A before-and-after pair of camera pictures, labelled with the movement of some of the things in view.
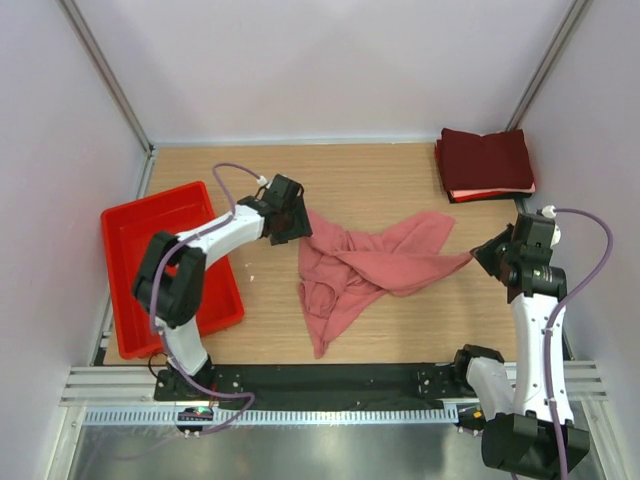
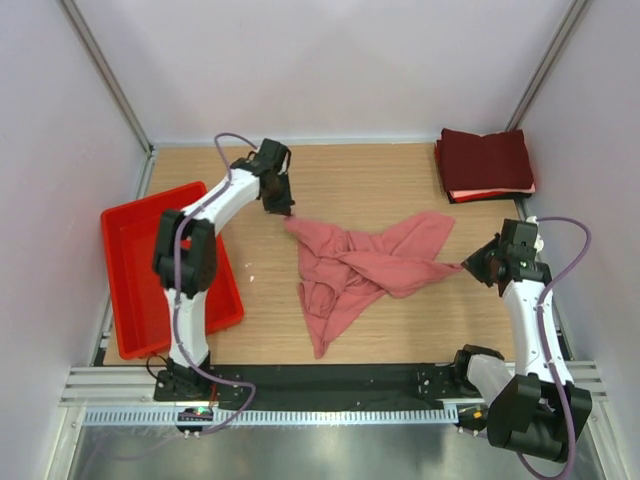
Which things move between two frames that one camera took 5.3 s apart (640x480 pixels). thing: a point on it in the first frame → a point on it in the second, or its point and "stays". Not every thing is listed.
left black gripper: x=300 y=228 → x=282 y=207
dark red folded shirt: x=491 y=161 stays
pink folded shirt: x=464 y=193 stays
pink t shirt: x=342 y=271 stays
